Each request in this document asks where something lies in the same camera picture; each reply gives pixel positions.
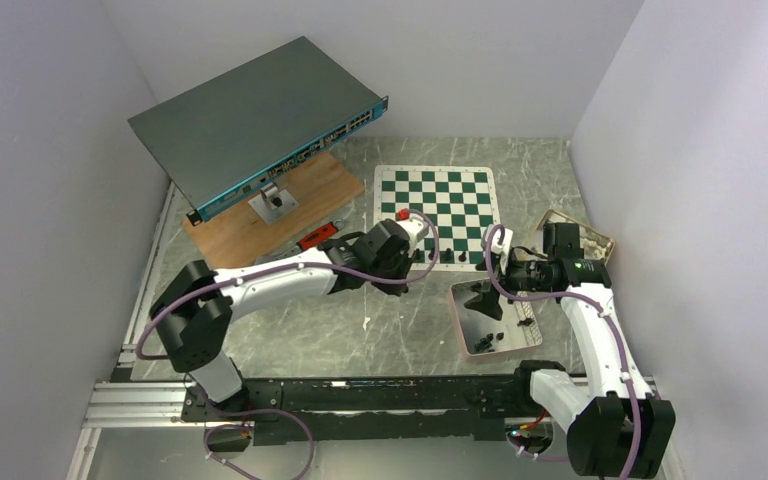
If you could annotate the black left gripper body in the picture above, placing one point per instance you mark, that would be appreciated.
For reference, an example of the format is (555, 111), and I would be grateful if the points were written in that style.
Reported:
(397, 269)

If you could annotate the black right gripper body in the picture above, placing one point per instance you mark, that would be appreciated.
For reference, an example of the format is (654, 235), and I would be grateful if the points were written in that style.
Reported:
(525, 276)

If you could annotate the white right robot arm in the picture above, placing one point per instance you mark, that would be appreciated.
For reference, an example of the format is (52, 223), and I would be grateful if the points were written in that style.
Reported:
(616, 426)

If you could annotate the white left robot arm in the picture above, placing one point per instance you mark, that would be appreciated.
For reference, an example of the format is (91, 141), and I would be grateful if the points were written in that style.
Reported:
(193, 315)

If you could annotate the black chess pieces pile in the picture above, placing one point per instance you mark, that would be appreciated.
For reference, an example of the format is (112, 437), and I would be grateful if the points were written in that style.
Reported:
(488, 343)

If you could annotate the green white chess board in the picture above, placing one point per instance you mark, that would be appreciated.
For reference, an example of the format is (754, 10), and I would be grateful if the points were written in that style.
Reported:
(460, 201)

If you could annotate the wooden board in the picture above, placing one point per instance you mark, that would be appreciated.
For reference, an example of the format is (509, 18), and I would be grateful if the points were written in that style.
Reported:
(238, 236)

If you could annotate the pink metal tray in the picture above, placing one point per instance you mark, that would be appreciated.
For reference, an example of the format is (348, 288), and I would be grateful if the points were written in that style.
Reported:
(519, 325)

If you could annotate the red grey tool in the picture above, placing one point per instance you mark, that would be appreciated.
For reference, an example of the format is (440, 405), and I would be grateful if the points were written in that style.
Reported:
(312, 239)

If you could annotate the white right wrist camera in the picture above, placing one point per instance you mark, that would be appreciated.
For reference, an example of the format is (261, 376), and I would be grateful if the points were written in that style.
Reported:
(499, 241)

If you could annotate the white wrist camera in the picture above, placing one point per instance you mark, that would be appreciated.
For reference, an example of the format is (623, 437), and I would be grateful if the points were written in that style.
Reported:
(415, 226)
(499, 241)

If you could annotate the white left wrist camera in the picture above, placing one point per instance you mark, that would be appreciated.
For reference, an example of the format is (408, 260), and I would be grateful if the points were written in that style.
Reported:
(415, 226)

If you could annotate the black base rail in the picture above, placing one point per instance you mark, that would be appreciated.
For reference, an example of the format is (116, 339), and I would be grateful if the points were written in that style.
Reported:
(481, 407)

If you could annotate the metal switch stand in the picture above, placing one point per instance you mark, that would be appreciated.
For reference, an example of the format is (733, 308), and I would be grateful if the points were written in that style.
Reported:
(272, 203)

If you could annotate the grey network switch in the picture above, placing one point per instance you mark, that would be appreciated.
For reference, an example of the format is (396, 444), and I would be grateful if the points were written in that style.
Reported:
(229, 137)

